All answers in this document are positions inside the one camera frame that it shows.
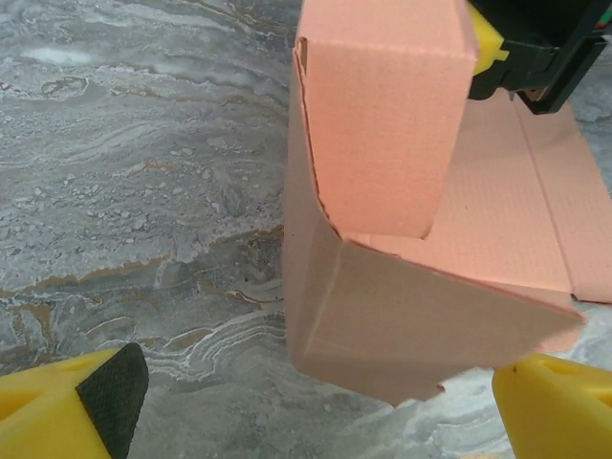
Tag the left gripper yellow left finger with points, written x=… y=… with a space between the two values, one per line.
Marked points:
x=52 y=416

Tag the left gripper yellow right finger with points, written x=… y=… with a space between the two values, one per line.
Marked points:
x=559 y=411

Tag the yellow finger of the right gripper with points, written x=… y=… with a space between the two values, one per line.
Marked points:
x=487 y=48

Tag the orange paper box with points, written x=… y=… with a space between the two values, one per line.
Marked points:
x=382 y=143

